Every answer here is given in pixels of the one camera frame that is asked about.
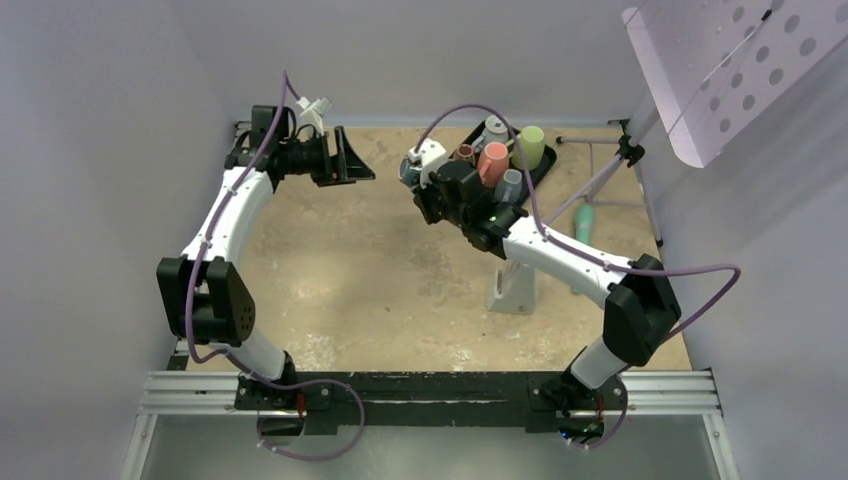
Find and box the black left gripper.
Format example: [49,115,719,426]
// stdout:
[280,127,375,188]

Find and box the grey-blue ceramic mug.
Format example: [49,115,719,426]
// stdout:
[398,155,425,192]

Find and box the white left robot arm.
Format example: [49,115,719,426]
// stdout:
[156,98,376,409]

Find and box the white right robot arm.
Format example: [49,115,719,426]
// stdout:
[398,159,681,407]

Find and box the brown ribbed mug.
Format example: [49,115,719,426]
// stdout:
[453,143,476,166]

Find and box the pink mug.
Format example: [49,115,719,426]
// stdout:
[476,142,510,188]

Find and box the small blue-grey mug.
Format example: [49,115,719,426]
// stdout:
[493,168,523,205]

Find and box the green mug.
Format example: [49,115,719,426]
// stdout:
[507,125,545,171]

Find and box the white metronome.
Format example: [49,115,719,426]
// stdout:
[486,260,538,315]

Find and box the music stand tripod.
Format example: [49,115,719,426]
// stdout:
[544,107,664,249]

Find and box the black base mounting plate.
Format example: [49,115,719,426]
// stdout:
[234,371,626,438]

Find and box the perforated music stand desk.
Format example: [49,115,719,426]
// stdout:
[621,0,847,168]

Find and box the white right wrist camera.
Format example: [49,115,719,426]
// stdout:
[406,137,449,176]

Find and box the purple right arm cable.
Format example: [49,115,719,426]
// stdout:
[410,103,742,452]

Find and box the teal handled tool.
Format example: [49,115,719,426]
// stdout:
[571,202,596,297]

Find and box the aluminium frame rail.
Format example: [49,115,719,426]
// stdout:
[120,371,739,479]

